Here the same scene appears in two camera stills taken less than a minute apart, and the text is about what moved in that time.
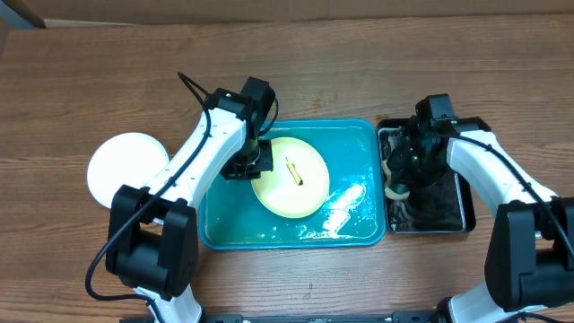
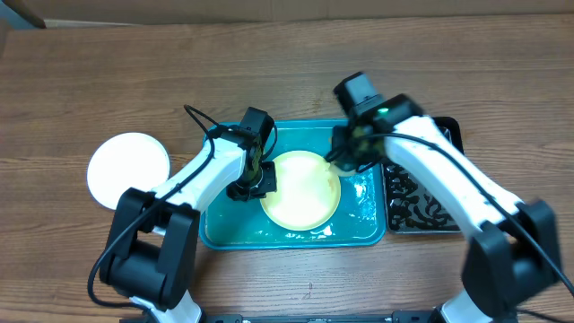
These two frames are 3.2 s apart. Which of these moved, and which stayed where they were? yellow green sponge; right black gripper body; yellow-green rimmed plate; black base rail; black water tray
Moved: yellow-green rimmed plate; right black gripper body; yellow green sponge
Stayed: black base rail; black water tray
